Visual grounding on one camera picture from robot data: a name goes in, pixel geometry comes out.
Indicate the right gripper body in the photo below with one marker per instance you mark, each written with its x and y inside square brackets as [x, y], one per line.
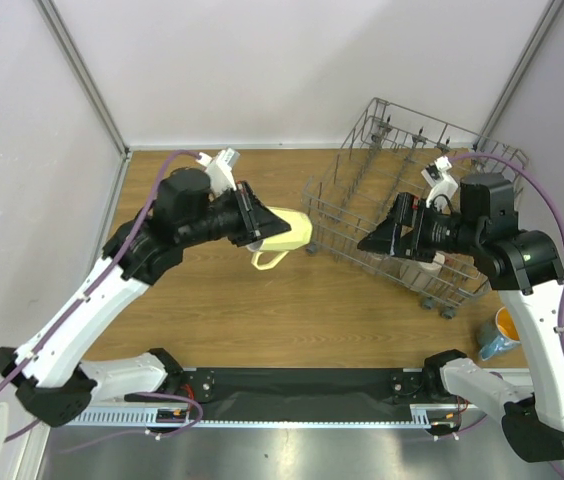
[407, 226]

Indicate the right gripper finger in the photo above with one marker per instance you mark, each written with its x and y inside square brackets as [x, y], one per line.
[383, 239]
[405, 208]

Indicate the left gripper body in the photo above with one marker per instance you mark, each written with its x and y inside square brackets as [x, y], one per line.
[244, 231]

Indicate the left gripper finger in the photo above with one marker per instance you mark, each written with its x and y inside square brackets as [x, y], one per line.
[264, 223]
[268, 244]

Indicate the beige plastic cup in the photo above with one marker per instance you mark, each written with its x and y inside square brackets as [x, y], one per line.
[417, 276]

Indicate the yellow mug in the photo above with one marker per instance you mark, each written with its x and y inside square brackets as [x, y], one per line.
[299, 236]

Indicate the clear plastic cup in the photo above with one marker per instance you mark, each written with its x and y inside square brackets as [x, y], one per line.
[375, 261]

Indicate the pink patterned mug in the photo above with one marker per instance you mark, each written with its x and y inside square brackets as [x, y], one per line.
[455, 260]

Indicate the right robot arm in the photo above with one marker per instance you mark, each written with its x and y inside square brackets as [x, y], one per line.
[525, 269]

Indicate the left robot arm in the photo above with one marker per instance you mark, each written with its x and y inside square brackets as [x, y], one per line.
[53, 381]

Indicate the blue mug orange inside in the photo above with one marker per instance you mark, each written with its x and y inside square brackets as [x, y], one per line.
[498, 336]

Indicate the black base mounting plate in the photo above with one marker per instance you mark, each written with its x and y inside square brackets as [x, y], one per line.
[394, 385]

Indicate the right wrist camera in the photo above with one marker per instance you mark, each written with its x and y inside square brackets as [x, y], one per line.
[442, 185]

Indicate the grey wire dish rack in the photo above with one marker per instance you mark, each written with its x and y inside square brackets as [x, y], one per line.
[394, 153]

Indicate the grey cable duct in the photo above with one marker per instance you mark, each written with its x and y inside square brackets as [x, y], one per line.
[162, 416]

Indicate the right aluminium frame post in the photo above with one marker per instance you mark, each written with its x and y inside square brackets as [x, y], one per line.
[541, 30]

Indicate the aluminium frame post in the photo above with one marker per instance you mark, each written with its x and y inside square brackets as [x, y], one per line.
[58, 29]
[541, 30]

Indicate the left aluminium frame post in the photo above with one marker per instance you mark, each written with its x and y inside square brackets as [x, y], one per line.
[58, 29]

